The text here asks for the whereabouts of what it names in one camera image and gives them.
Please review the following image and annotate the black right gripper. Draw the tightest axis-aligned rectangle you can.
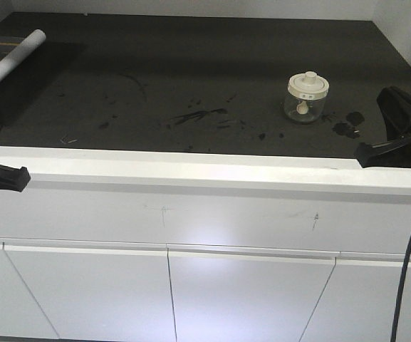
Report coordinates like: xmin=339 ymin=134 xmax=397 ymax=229
xmin=354 ymin=86 xmax=411 ymax=168

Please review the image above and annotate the glass jar with cream lid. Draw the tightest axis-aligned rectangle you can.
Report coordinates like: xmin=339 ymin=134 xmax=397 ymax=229
xmin=283 ymin=71 xmax=329 ymax=124

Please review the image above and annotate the grey rolled paper tube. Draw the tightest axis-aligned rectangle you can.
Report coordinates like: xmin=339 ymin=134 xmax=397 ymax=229
xmin=0 ymin=28 xmax=47 ymax=103

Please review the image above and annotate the white cabinet door right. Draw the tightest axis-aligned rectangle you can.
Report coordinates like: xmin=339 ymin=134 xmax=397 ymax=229
xmin=301 ymin=253 xmax=411 ymax=341

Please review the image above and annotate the white cabinet door centre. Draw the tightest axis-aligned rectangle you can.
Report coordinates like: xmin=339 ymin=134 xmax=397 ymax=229
xmin=167 ymin=244 xmax=336 ymax=341

